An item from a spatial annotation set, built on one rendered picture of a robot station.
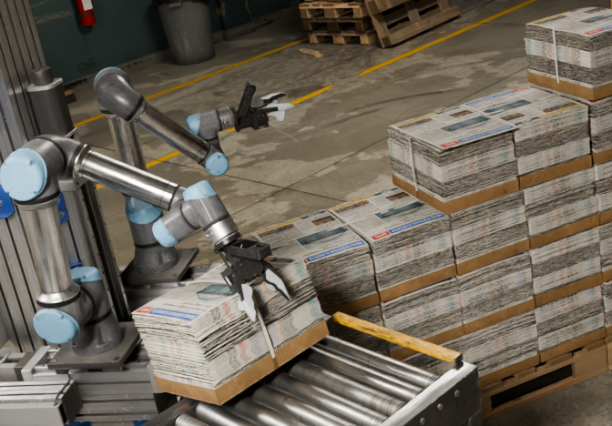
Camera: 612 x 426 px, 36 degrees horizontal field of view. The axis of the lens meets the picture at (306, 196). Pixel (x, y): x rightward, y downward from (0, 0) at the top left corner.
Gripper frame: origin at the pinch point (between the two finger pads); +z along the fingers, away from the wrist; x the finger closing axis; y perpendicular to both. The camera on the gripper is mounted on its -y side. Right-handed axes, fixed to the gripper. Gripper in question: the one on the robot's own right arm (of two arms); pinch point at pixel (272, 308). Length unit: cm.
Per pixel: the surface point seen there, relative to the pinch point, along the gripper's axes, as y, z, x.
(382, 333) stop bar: 6.2, 21.0, -28.5
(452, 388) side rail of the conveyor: -17.2, 38.1, -20.7
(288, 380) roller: 14.0, 17.8, -1.6
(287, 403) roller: 8.0, 21.8, 5.4
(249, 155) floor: 350, -95, -261
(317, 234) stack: 57, -12, -64
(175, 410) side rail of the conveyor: 26.2, 9.5, 23.5
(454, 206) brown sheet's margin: 28, 4, -97
